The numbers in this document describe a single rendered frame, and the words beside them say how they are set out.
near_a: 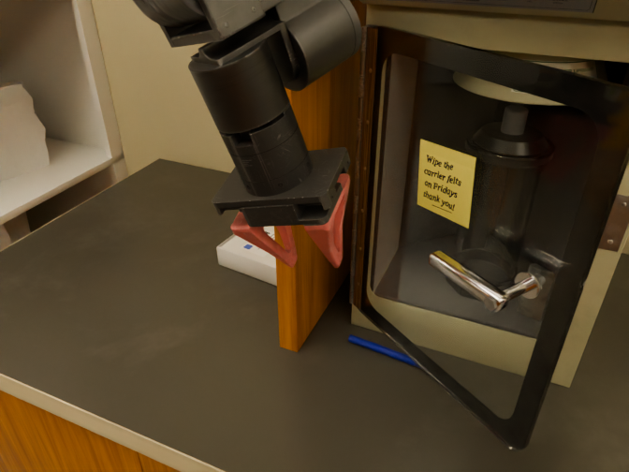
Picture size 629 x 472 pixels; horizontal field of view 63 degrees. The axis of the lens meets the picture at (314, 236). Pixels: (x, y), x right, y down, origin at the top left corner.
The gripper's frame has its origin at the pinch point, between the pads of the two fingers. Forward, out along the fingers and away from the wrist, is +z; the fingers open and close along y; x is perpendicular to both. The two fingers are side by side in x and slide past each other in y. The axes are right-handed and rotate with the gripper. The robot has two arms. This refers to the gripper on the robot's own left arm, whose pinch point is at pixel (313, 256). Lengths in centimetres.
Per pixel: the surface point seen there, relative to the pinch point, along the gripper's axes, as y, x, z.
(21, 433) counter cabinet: 64, 8, 34
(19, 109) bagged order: 98, -54, 1
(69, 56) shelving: 94, -73, -3
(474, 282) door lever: -13.1, -3.0, 6.3
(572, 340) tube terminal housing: -21.5, -15.9, 30.8
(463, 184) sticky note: -11.8, -12.1, 1.8
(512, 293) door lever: -16.3, -2.7, 7.4
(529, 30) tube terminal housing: -18.1, -24.7, -7.3
